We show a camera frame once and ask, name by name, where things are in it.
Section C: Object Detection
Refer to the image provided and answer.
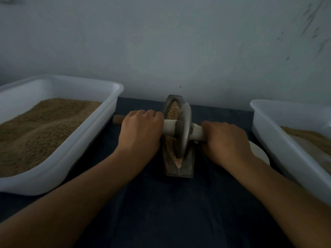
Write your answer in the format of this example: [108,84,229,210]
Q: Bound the person's right forearm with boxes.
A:
[230,156,331,248]

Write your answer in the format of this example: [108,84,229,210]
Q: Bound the white round plate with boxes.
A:
[249,140,271,166]

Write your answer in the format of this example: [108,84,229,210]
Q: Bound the person's left hand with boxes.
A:
[115,109,164,165]

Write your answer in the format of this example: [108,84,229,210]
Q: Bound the metal grinding wheel with handle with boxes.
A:
[113,103,205,159]

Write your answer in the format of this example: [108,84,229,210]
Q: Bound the large brown grain heap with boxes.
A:
[0,98,102,178]
[281,126,331,155]

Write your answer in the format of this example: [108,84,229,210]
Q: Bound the boat-shaped metal grinding trough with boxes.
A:
[162,94,197,178]

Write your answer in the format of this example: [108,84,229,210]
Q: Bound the white plastic tub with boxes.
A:
[250,99,331,206]
[0,75,125,196]

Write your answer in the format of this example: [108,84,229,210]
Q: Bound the dark blue table cloth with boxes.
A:
[0,97,311,248]

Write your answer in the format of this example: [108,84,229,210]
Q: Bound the person's right hand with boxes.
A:
[201,121,255,170]

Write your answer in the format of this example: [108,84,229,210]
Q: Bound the person's left forearm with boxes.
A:
[0,151,143,248]

